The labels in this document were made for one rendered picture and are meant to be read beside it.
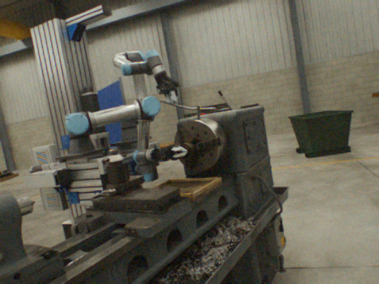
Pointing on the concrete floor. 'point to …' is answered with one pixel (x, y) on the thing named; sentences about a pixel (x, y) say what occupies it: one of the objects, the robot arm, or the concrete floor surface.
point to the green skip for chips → (322, 132)
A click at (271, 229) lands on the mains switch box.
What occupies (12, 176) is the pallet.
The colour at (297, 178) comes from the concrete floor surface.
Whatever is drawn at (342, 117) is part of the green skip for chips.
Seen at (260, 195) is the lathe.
